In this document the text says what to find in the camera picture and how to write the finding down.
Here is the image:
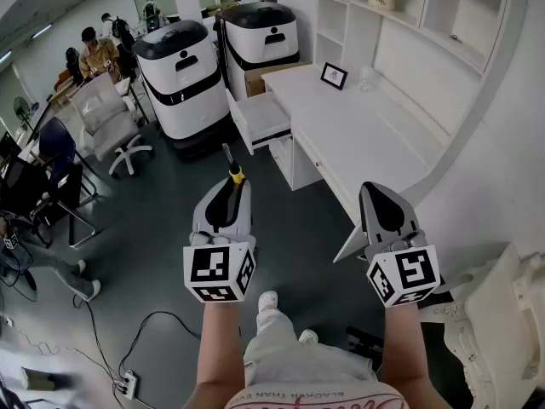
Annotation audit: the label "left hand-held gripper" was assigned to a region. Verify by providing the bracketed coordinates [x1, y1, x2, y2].
[182, 176, 259, 303]

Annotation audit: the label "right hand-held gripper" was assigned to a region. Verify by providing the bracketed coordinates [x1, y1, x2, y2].
[359, 181, 442, 308]

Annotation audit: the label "yellow and black screwdriver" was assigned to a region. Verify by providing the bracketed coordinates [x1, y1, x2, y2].
[221, 143, 247, 187]

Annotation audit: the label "white drawer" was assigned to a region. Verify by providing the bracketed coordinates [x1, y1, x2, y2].
[225, 89, 295, 156]

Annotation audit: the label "person's left forearm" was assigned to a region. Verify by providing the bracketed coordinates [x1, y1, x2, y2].
[194, 300, 249, 409]

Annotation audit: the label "person's right forearm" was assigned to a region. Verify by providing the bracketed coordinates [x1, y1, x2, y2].
[380, 303, 432, 409]

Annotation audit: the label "white desk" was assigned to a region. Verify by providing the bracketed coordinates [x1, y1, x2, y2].
[261, 61, 453, 264]

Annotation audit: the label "black device on floor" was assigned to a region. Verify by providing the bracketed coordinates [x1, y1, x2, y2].
[345, 325, 385, 360]

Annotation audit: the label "white and black mobile robot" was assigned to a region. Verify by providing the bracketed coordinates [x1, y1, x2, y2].
[215, 2, 300, 101]
[131, 19, 234, 155]

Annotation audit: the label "brown cardboard box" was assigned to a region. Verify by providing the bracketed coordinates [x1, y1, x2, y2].
[244, 60, 315, 99]

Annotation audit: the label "white ornate chair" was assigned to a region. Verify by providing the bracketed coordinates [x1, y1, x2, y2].
[419, 241, 545, 409]

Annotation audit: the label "clear glass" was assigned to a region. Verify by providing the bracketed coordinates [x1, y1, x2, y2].
[357, 66, 378, 94]

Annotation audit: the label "white office chair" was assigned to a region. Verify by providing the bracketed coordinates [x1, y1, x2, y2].
[65, 72, 155, 179]

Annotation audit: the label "person's light grey trousers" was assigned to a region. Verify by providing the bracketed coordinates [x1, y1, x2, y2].
[242, 307, 380, 389]

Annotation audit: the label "white shelf hutch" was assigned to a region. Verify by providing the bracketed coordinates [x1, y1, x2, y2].
[313, 0, 512, 78]

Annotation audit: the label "blue chair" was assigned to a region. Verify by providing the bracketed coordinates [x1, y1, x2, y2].
[37, 116, 89, 176]

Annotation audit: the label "person's white printed shirt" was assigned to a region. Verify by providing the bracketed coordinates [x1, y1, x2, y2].
[223, 381, 412, 409]

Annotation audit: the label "white power strip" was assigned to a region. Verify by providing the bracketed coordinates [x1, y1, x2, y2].
[116, 369, 139, 400]

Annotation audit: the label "black standing fan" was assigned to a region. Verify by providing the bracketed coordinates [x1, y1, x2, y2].
[12, 95, 37, 135]

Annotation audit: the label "black floor cable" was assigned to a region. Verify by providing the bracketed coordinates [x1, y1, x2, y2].
[118, 310, 202, 377]

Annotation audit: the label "black picture frame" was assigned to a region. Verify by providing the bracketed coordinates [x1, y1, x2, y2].
[319, 61, 349, 91]

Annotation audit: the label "black chair with metal frame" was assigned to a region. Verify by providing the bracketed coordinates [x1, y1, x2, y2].
[0, 151, 100, 250]

